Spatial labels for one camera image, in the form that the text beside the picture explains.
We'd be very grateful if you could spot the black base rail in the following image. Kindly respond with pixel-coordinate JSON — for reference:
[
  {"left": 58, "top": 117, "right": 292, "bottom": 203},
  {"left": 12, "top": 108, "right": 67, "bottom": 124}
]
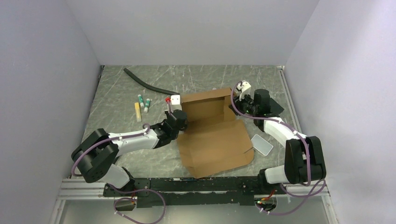
[{"left": 103, "top": 176, "right": 285, "bottom": 208}]

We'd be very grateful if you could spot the green white glue stick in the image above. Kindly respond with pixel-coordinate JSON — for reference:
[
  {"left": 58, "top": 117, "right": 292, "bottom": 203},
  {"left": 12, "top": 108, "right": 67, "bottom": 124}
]
[
  {"left": 143, "top": 98, "right": 151, "bottom": 113},
  {"left": 138, "top": 94, "right": 145, "bottom": 108}
]

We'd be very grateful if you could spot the aluminium frame rail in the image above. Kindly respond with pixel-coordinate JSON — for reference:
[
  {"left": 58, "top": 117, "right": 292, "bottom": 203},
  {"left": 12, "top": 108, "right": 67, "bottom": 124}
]
[{"left": 49, "top": 179, "right": 105, "bottom": 224}]

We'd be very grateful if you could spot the black corrugated hose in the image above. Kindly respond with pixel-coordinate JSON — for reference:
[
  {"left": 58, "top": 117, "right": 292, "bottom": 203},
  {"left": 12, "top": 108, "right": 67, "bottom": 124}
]
[{"left": 123, "top": 68, "right": 180, "bottom": 96}]

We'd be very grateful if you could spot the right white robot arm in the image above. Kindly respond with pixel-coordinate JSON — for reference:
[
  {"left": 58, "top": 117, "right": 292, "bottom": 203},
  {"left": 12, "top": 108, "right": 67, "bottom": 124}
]
[{"left": 229, "top": 89, "right": 326, "bottom": 194}]

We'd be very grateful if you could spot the brown cardboard box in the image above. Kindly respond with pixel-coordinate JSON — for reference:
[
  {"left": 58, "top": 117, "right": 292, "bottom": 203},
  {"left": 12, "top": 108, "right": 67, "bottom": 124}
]
[{"left": 177, "top": 88, "right": 254, "bottom": 178}]

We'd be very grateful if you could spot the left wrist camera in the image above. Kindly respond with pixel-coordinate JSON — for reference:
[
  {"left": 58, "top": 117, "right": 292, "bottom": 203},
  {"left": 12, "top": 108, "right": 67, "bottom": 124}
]
[{"left": 165, "top": 95, "right": 182, "bottom": 112}]

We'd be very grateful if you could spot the yellow marker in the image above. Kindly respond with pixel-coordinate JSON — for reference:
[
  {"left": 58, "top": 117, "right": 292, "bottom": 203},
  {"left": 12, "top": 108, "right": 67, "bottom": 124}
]
[{"left": 134, "top": 102, "right": 142, "bottom": 122}]

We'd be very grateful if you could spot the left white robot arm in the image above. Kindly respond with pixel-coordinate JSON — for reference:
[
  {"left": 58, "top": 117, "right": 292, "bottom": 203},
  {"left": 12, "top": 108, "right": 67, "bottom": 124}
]
[{"left": 71, "top": 110, "right": 188, "bottom": 196}]

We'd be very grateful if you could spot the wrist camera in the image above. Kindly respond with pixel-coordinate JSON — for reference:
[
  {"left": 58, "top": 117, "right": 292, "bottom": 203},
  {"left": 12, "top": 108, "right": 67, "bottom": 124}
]
[
  {"left": 165, "top": 95, "right": 182, "bottom": 112},
  {"left": 236, "top": 80, "right": 251, "bottom": 101}
]

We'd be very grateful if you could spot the clear plastic lid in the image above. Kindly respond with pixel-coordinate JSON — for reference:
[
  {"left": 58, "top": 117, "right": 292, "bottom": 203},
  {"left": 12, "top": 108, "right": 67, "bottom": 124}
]
[{"left": 251, "top": 134, "right": 273, "bottom": 156}]

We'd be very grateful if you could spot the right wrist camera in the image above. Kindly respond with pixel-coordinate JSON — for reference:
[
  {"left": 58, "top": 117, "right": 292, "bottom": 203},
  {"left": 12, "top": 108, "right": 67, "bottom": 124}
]
[{"left": 236, "top": 80, "right": 251, "bottom": 101}]

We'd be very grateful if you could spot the right black foam pad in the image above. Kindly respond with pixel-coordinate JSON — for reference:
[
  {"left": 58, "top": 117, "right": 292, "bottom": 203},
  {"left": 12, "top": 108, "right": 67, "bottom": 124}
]
[{"left": 269, "top": 98, "right": 284, "bottom": 117}]

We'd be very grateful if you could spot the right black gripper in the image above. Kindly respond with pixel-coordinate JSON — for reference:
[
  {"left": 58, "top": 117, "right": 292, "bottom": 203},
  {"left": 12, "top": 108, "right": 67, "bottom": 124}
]
[{"left": 229, "top": 91, "right": 258, "bottom": 116}]

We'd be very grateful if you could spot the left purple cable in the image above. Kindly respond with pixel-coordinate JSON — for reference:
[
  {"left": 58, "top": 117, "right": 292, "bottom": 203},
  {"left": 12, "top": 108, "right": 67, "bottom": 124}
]
[{"left": 71, "top": 102, "right": 166, "bottom": 224}]

